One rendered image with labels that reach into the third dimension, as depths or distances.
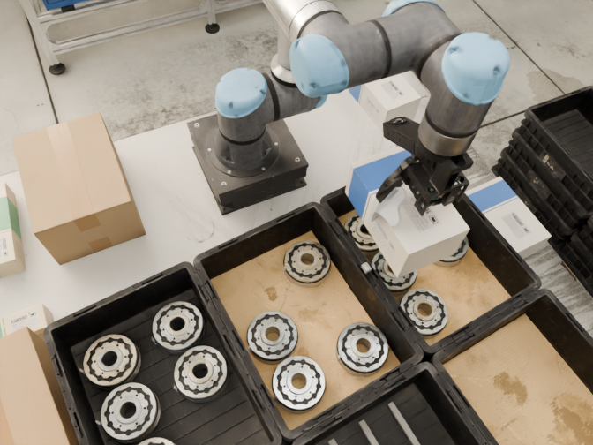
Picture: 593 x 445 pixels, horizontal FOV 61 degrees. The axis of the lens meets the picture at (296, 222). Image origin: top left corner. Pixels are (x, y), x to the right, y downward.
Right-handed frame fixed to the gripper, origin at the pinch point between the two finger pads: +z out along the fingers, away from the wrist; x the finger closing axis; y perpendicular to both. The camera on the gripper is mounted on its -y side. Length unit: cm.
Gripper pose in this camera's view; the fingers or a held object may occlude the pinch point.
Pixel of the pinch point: (404, 203)
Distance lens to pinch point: 91.8
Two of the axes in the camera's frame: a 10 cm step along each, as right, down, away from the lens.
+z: -0.4, 5.1, 8.6
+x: 9.1, -3.4, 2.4
